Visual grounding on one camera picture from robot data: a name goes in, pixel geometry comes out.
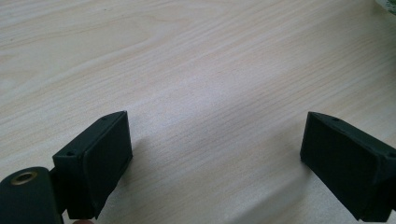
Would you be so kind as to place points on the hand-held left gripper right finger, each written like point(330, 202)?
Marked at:
point(345, 165)

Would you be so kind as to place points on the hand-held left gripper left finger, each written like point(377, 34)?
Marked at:
point(93, 161)

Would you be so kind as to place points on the translucent green-printed plastic bag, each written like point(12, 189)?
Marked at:
point(389, 4)

